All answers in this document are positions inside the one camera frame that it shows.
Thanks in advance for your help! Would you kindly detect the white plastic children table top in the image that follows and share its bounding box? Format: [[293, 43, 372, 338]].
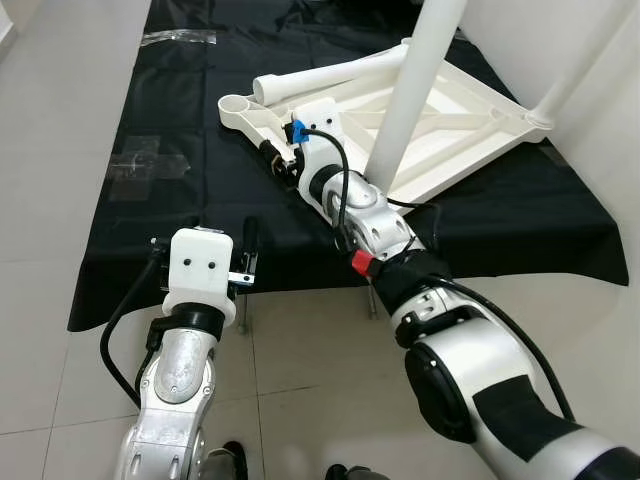
[[218, 38, 556, 209]]

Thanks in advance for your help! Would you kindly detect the clear tape patch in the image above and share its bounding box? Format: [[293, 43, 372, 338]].
[[108, 135, 191, 201]]

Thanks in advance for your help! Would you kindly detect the clear plastic film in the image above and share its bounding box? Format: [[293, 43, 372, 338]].
[[140, 30, 216, 46]]

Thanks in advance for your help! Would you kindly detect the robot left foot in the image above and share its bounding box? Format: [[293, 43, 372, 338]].
[[195, 442, 249, 480]]

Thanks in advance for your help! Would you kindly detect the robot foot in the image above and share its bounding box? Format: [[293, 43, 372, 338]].
[[325, 465, 386, 480], [195, 442, 249, 480]]

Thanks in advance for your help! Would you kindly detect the black cloth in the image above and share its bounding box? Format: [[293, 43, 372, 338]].
[[68, 0, 629, 333]]

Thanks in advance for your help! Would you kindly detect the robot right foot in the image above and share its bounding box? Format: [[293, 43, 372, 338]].
[[325, 465, 386, 480]]

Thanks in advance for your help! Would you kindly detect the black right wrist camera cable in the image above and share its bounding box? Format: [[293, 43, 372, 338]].
[[287, 117, 441, 246]]

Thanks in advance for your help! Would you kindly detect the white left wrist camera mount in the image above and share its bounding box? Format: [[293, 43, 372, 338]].
[[160, 228, 239, 326]]

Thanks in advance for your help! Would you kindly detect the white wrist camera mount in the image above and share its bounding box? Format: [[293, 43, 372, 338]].
[[160, 228, 239, 326], [285, 98, 346, 191]]

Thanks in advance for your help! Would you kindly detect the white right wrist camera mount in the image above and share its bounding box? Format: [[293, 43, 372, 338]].
[[285, 98, 346, 191]]

